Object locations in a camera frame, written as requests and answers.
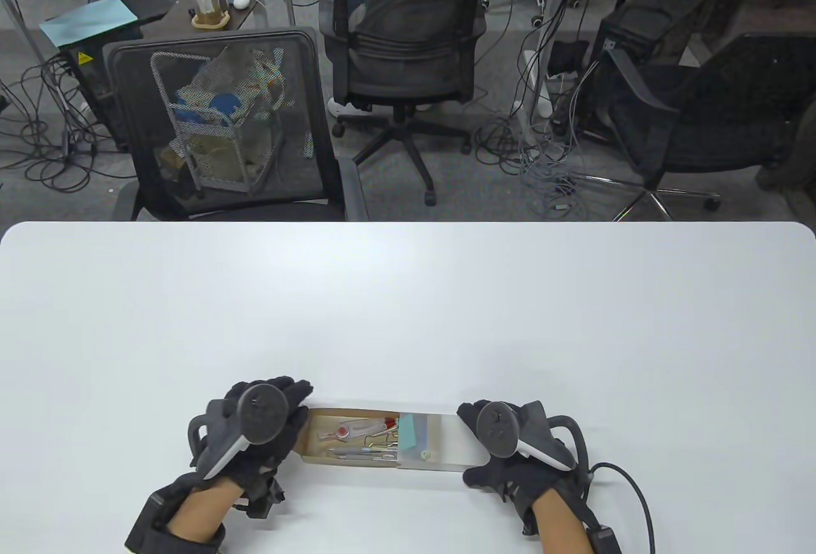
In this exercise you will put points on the person's right hand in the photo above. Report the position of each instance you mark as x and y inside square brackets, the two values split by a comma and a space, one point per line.
[510, 484]

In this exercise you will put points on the black computer tower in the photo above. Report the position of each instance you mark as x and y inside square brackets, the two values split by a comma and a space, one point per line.
[637, 37]

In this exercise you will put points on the glass cup with drink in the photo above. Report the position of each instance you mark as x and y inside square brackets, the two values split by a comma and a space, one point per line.
[207, 6]

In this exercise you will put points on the black square mesh chair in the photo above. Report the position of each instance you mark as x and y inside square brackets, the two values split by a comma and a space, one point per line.
[306, 101]

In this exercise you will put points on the teal folder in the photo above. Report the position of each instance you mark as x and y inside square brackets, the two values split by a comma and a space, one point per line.
[89, 21]

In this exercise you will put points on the person's right forearm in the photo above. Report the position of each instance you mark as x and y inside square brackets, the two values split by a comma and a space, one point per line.
[567, 525]

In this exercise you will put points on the grey hand tracker controller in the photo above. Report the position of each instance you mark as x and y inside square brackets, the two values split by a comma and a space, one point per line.
[497, 433]
[261, 414]

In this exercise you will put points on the person's left hand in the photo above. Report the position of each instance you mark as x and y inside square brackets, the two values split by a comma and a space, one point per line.
[296, 391]

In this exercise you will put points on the clear grey pen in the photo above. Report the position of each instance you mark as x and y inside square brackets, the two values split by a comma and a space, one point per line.
[357, 451]

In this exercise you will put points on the person's left forearm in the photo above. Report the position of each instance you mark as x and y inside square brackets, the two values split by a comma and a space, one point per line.
[204, 509]

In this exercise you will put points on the black cabinet with yellow label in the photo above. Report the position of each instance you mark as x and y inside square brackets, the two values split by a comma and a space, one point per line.
[95, 88]

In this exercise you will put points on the teal binder clip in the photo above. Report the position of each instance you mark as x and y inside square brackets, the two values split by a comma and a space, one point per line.
[411, 433]

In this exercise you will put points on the clear red-tipped pen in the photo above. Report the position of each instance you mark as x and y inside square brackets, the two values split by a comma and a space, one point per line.
[344, 431]

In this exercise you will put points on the grey pen with clip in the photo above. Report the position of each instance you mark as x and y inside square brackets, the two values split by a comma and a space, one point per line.
[382, 458]

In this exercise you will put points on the black chrome-base office chair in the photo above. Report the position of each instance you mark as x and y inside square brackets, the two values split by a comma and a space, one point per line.
[701, 120]

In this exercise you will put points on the black swivel office chair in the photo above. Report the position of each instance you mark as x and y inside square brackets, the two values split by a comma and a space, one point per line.
[408, 25]

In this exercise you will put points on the dark brown side table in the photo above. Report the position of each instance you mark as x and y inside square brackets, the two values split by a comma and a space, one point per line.
[172, 25]

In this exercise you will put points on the brown cardboard drawer box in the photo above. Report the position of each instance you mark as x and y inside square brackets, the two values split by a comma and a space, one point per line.
[446, 445]

